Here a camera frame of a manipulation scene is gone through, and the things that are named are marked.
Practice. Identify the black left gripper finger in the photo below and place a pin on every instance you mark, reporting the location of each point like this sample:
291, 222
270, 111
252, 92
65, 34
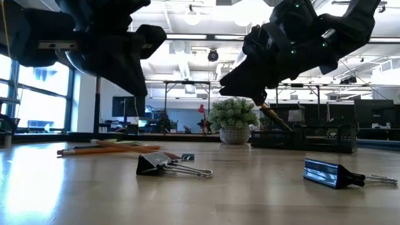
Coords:
128, 78

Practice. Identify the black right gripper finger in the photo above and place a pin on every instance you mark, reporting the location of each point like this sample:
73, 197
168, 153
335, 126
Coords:
247, 82
261, 99

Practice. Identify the black binder clip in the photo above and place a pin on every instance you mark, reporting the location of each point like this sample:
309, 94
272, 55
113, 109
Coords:
147, 167
325, 173

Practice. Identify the blue eraser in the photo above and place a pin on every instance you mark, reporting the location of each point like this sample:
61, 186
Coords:
188, 157

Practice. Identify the red background robot arm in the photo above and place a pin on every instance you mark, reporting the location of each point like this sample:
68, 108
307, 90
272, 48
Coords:
201, 109

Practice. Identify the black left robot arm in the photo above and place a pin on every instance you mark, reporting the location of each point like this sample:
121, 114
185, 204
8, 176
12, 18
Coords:
103, 12

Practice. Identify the black mesh desk organizer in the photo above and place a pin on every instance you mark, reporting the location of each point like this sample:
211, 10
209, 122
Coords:
325, 139

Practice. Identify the black computer monitor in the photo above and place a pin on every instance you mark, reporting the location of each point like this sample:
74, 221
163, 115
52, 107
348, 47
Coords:
125, 107

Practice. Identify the artificial succulent in patterned pot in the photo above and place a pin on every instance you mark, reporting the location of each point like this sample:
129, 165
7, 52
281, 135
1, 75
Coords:
232, 125

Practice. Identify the black ceiling spotlight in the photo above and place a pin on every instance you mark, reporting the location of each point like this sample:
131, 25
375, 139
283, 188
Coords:
348, 80

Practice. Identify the black partition panel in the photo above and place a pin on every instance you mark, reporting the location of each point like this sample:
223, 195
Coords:
375, 112

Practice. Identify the blue table edge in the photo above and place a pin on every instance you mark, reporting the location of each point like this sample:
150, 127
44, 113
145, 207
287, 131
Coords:
381, 144

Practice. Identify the black ceiling dome camera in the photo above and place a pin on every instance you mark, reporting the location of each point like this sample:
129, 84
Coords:
213, 55

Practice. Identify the black metal stand frame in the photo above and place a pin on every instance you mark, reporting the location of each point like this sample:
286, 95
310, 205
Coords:
318, 97
187, 82

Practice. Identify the black aluminium table frame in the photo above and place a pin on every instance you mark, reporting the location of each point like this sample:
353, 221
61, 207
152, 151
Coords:
172, 137

